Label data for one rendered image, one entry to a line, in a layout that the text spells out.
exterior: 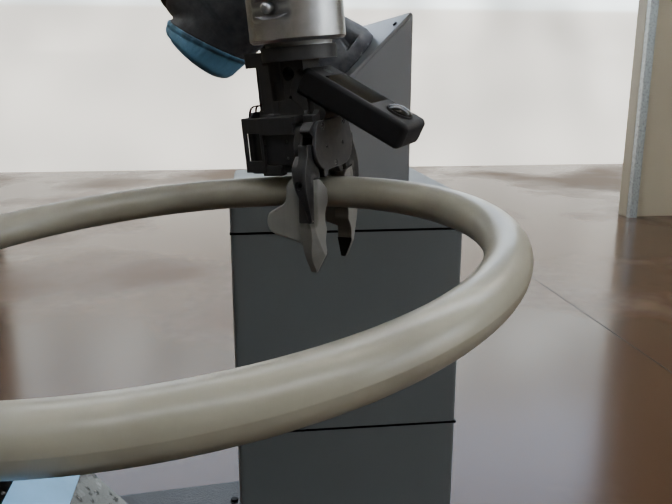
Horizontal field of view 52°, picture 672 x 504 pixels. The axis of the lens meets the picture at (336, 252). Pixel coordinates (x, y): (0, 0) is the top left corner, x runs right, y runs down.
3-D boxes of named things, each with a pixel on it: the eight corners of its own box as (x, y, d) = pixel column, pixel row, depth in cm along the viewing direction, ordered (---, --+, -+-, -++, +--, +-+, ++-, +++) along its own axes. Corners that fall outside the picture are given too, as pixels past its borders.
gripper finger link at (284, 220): (276, 268, 70) (278, 176, 69) (327, 273, 67) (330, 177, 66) (258, 271, 67) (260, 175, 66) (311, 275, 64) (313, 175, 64)
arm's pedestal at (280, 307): (226, 500, 176) (212, 166, 156) (418, 487, 182) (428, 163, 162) (217, 658, 128) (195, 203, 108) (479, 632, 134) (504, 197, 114)
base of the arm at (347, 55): (300, 94, 141) (265, 58, 138) (369, 28, 136) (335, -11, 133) (297, 118, 124) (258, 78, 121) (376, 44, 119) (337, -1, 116)
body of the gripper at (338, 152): (288, 166, 74) (276, 48, 70) (360, 166, 70) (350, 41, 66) (246, 180, 67) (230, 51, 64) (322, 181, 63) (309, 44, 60)
